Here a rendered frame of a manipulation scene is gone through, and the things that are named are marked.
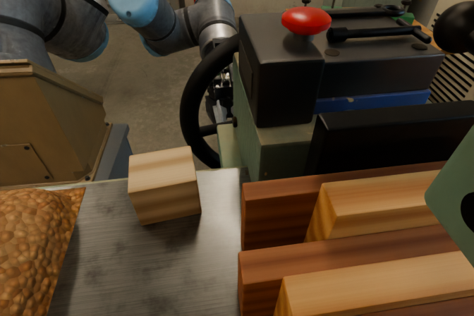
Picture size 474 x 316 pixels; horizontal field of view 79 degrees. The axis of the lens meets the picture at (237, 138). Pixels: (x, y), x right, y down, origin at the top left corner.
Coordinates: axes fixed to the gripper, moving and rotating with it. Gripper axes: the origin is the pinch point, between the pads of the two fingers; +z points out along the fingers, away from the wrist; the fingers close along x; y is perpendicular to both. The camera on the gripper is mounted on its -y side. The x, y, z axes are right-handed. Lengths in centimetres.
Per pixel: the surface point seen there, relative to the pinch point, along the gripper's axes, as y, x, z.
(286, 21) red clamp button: 37.1, 0.6, 12.1
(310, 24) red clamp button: 37.4, 1.8, 12.9
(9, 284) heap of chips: 30.8, -16.1, 23.7
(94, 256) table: 27.9, -12.9, 22.4
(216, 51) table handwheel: 22.4, -2.5, -0.7
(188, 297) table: 29.0, -6.8, 25.6
